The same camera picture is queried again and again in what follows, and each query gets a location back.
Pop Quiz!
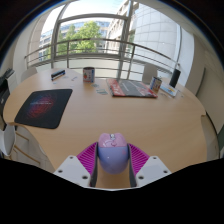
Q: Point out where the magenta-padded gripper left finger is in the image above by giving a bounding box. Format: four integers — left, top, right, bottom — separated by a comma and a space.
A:
53, 142, 100, 188

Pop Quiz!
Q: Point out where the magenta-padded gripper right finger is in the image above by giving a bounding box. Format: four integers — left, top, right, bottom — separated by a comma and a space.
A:
127, 143, 173, 188

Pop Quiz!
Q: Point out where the pink and lilac computer mouse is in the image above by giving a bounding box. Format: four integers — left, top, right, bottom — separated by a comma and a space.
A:
97, 132, 130, 175

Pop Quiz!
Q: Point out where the black mouse pad red print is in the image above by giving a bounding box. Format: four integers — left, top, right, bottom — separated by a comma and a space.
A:
14, 88, 74, 130

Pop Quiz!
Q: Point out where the white chair with wooden legs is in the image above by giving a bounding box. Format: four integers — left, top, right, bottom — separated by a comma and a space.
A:
0, 123, 42, 167

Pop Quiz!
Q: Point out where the light blue booklet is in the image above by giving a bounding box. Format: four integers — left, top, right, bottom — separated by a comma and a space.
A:
159, 83, 179, 98

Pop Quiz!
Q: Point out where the green paper card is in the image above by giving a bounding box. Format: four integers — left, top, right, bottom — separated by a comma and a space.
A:
96, 88, 109, 96

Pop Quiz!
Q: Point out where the red and black magazine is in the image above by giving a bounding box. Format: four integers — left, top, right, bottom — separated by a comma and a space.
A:
106, 78, 159, 99

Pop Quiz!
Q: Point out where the small printed can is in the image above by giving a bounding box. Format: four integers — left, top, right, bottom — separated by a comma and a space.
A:
149, 76, 163, 93

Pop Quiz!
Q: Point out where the black upright speaker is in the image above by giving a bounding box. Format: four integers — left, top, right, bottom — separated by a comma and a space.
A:
168, 68, 182, 89

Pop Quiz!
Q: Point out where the strawberry print mug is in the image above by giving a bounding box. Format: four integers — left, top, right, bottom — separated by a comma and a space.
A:
82, 66, 96, 84

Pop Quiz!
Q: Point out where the black whiteboard eraser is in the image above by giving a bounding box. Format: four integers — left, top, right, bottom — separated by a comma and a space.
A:
50, 69, 66, 82

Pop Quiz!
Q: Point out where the white shell chair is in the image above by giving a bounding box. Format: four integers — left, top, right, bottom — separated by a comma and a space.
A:
142, 63, 159, 84
20, 66, 38, 83

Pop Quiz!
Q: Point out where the black and white office printer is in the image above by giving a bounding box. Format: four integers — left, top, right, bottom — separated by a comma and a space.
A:
0, 68, 15, 104

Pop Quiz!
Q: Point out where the grey metal balcony railing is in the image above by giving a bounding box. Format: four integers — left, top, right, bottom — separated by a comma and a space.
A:
23, 38, 179, 79

